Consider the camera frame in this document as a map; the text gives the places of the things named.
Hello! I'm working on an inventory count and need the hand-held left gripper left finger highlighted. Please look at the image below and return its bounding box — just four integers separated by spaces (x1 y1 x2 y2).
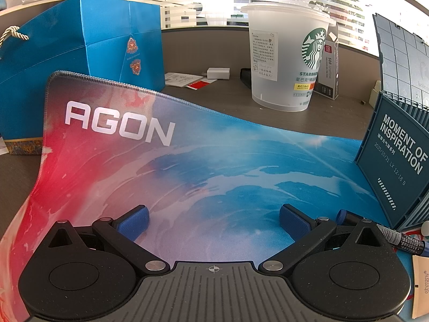
47 205 167 274

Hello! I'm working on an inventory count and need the white charger plug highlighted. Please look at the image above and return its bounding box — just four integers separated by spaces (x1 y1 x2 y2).
207 68 232 81

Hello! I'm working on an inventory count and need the dark blue container box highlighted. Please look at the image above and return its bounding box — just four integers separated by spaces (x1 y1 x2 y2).
354 13 429 232

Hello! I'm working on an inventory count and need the white paper leaflet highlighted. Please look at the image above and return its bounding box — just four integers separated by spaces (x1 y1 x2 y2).
164 72 202 88

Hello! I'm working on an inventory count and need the blue paper gift bag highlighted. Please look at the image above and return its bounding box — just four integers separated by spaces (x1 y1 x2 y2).
0 0 167 157

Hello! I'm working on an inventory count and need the beige paper packet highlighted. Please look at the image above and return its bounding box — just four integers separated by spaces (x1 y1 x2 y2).
410 254 429 321

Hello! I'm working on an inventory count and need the small white box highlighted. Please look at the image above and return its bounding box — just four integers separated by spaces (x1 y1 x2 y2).
369 80 384 110

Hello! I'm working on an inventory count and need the red and blue mouse pad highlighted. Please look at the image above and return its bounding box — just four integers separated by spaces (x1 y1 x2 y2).
0 70 429 322

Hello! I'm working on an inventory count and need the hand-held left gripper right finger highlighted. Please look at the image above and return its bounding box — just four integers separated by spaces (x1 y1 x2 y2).
261 203 383 274

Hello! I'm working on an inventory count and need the white and black pen carton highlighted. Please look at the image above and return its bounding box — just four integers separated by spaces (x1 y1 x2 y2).
313 23 340 101

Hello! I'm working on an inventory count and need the translucent plastic cup with lid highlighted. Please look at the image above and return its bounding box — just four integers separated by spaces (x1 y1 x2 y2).
241 2 338 112

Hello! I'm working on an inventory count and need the black and blue marker pen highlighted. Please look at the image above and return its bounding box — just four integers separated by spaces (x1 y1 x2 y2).
336 209 427 255

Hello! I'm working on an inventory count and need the red card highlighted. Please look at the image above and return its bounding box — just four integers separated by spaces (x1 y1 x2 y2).
186 79 219 91

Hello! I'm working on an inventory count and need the green potted plant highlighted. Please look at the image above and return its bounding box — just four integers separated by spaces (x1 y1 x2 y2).
308 0 367 41

